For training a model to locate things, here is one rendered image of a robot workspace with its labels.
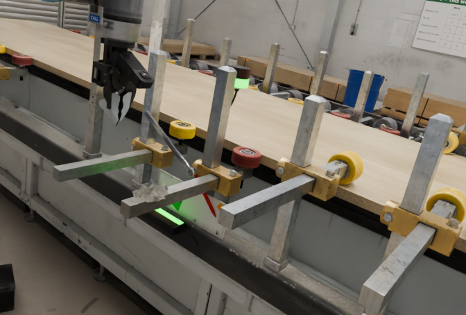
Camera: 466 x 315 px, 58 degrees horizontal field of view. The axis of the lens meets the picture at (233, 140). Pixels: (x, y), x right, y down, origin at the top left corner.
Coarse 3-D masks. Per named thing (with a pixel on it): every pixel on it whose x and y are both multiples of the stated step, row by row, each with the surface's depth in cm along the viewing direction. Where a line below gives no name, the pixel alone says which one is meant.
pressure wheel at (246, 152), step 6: (234, 150) 115; (240, 150) 117; (246, 150) 116; (252, 150) 118; (234, 156) 114; (240, 156) 113; (246, 156) 113; (252, 156) 113; (258, 156) 114; (234, 162) 115; (240, 162) 113; (246, 162) 113; (252, 162) 113; (258, 162) 115; (246, 168) 117; (252, 168) 114; (240, 186) 119
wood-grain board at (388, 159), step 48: (48, 48) 219; (192, 96) 172; (240, 96) 190; (240, 144) 123; (288, 144) 132; (336, 144) 143; (384, 144) 155; (336, 192) 106; (384, 192) 107; (432, 192) 114
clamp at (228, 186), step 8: (200, 160) 113; (200, 168) 111; (208, 168) 109; (216, 168) 110; (224, 168) 111; (200, 176) 111; (216, 176) 107; (224, 176) 106; (240, 176) 108; (224, 184) 106; (232, 184) 106; (240, 184) 109; (224, 192) 107; (232, 192) 107
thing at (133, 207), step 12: (240, 168) 116; (192, 180) 102; (204, 180) 103; (216, 180) 106; (180, 192) 96; (192, 192) 100; (204, 192) 104; (132, 204) 86; (144, 204) 88; (156, 204) 91; (168, 204) 94; (132, 216) 86
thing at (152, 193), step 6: (144, 186) 90; (150, 186) 93; (156, 186) 91; (162, 186) 93; (132, 192) 90; (138, 192) 89; (144, 192) 90; (150, 192) 90; (156, 192) 91; (162, 192) 91; (168, 192) 93; (150, 198) 88; (156, 198) 88; (162, 198) 89
